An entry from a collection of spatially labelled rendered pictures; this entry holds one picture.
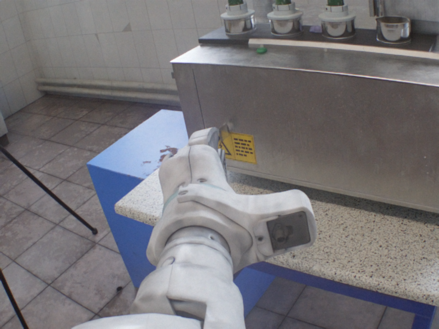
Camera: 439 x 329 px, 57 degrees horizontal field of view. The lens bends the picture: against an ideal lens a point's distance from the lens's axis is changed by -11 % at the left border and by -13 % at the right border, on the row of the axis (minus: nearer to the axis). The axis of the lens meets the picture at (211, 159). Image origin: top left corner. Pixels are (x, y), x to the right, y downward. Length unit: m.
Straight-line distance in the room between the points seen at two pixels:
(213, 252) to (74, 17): 3.58
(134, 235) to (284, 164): 0.86
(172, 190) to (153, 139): 1.15
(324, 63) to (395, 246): 0.33
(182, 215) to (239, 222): 0.04
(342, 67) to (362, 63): 0.04
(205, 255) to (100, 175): 1.21
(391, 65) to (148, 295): 0.57
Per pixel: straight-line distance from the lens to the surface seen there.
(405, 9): 0.87
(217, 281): 0.28
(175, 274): 0.28
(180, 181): 0.40
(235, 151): 0.88
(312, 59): 0.77
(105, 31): 3.58
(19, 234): 2.49
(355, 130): 0.73
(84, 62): 3.93
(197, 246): 0.32
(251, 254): 0.37
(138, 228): 1.53
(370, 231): 0.79
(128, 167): 1.42
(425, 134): 0.70
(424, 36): 0.86
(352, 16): 0.83
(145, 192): 0.99
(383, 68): 0.72
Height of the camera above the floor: 1.27
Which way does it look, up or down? 30 degrees down
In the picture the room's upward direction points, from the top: 12 degrees counter-clockwise
